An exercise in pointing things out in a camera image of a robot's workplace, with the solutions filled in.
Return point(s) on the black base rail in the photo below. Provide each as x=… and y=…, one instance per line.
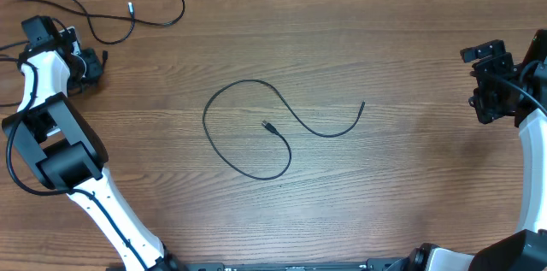
x=295, y=266

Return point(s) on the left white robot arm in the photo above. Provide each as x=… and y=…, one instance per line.
x=52, y=150

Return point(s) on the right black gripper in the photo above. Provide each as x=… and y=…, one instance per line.
x=491, y=108

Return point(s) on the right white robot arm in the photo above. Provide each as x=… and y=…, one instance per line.
x=526, y=248

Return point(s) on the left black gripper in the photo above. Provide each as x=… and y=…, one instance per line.
x=95, y=66

